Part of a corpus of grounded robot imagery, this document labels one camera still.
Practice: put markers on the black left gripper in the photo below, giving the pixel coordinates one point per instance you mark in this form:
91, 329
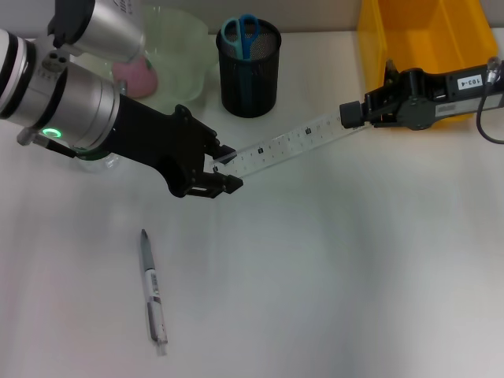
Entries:
157, 138

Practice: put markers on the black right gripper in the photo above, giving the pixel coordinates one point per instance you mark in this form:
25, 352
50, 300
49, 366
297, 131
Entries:
417, 98

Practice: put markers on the green plastic wrapper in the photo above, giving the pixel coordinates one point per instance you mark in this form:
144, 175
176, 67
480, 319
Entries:
390, 71

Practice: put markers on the clear plastic ruler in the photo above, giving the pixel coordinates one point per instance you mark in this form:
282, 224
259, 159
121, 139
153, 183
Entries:
283, 143

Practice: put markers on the clear water bottle green label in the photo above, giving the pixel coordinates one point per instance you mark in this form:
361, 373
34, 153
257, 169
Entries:
98, 163

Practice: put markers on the pink toy peach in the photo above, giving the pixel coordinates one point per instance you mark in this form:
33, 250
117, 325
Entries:
136, 78

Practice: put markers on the blue scissors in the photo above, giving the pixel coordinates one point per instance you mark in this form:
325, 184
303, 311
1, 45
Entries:
247, 43

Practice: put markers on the black mesh pen holder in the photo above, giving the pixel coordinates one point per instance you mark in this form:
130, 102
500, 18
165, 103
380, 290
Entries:
267, 90

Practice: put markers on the grey clear ballpoint pen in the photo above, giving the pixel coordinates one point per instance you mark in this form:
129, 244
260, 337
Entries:
153, 283

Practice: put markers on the yellow plastic storage bin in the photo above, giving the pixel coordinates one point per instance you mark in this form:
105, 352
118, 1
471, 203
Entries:
429, 39

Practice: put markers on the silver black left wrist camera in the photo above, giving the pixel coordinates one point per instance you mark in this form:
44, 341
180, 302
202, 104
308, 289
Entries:
102, 31

